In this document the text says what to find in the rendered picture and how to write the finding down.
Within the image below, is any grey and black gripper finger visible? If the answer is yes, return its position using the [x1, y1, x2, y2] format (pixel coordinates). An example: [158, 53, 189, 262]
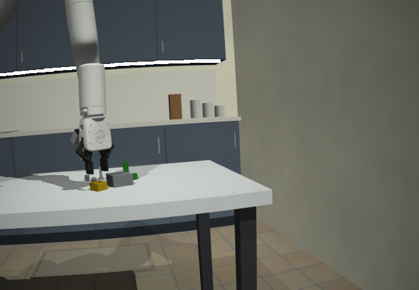
[99, 143, 114, 172]
[76, 138, 94, 175]

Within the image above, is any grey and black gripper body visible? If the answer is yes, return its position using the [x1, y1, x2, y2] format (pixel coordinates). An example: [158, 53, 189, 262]
[79, 116, 112, 152]

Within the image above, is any yellow square nut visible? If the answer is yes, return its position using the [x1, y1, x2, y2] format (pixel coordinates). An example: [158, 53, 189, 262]
[89, 181, 108, 192]

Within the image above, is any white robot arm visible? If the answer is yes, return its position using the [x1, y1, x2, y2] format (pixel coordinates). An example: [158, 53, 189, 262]
[0, 0, 106, 117]

